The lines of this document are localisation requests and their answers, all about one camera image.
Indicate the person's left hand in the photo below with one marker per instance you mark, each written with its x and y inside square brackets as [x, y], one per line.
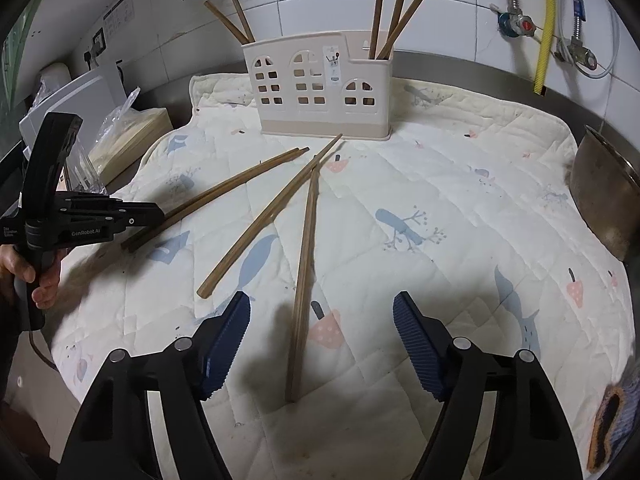
[15, 266]

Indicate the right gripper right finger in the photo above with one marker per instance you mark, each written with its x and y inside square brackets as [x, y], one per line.
[438, 358]

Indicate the chopstick in holder right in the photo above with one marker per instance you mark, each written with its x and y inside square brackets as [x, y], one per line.
[373, 43]

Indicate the chopstick in holder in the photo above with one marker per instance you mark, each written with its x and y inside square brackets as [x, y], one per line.
[236, 33]
[373, 43]

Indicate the white quilted patterned mat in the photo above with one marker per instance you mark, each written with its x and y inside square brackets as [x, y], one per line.
[465, 207]

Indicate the chopstick in holder left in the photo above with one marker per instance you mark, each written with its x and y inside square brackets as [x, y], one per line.
[236, 33]

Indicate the clear glass cup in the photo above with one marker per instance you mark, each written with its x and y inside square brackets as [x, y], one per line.
[79, 173]

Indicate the bagged stack of paper napkins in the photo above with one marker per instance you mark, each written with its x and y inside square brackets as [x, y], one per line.
[125, 136]

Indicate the white plastic box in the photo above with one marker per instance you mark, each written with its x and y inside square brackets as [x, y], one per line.
[91, 96]

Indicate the beige house-shaped utensil holder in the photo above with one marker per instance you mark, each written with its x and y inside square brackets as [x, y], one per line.
[320, 84]

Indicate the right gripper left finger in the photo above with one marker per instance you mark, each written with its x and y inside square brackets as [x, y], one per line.
[202, 361]

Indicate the metal bowl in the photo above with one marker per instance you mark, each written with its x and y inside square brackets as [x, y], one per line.
[605, 188]

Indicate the wooden chopstick diagonal long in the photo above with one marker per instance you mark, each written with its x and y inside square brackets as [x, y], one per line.
[223, 266]

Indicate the knitted dark blue cloth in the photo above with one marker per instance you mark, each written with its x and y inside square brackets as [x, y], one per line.
[617, 417]

